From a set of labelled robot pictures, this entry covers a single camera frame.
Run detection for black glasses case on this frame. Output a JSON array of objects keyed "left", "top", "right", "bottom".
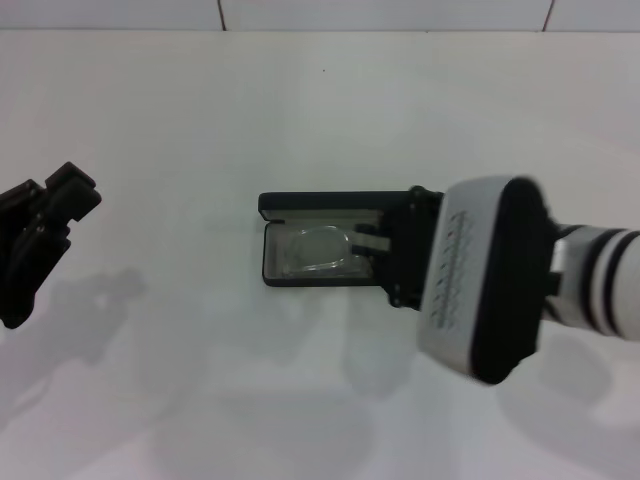
[{"left": 257, "top": 190, "right": 419, "bottom": 289}]

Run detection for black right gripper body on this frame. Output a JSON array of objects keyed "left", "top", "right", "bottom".
[{"left": 371, "top": 184, "right": 447, "bottom": 312}]

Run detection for clear transparent glasses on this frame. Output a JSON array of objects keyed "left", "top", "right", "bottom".
[{"left": 278, "top": 224, "right": 374, "bottom": 277}]

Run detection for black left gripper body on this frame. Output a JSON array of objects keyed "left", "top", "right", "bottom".
[{"left": 0, "top": 179, "right": 72, "bottom": 331}]

